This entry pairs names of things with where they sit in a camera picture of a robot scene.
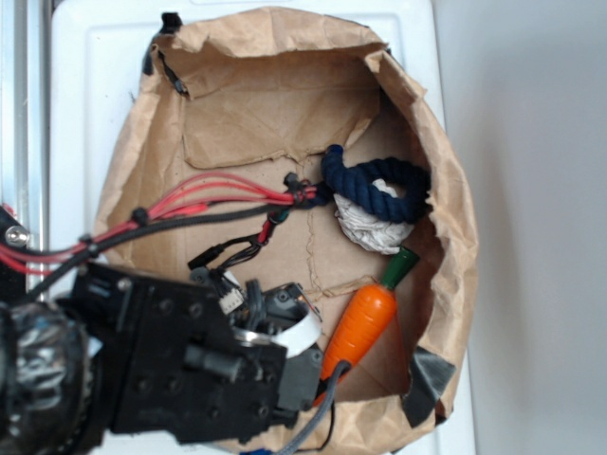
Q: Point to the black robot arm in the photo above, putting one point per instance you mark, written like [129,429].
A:
[48,375]

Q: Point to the white plastic bin lid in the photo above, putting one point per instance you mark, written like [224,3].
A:
[96,54]

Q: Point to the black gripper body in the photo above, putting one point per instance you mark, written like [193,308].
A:
[172,360]

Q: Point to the crumpled white paper ball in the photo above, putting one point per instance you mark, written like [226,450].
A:
[367,230]

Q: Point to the orange plastic carrot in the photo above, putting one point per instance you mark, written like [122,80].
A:
[365,318]

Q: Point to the black metal bracket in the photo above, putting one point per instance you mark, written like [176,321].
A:
[14,271]

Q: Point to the aluminium frame rail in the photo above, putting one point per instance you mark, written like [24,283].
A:
[25,105]

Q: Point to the brown paper bag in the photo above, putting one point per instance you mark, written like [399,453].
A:
[263,93]

